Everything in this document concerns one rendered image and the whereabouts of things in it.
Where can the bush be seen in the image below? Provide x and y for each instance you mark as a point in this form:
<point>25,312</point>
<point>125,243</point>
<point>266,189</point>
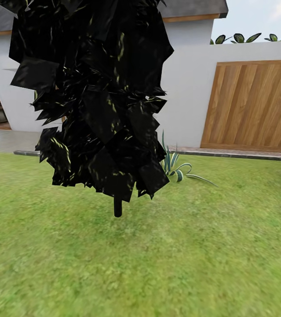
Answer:
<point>168,164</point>

